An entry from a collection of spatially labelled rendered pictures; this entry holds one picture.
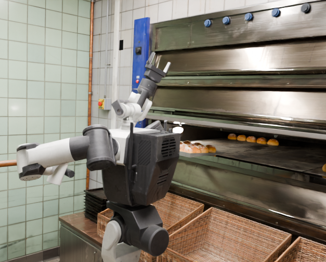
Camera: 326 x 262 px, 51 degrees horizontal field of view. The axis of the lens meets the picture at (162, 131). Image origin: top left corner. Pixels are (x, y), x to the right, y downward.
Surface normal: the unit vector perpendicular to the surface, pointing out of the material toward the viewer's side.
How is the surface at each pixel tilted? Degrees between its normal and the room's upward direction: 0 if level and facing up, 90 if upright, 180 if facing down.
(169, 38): 90
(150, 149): 90
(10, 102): 90
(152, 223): 45
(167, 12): 90
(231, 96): 70
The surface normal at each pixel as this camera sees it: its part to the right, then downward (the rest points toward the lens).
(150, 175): -0.49, 0.06
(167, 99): -0.66, -0.31
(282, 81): -0.73, 0.04
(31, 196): 0.69, 0.11
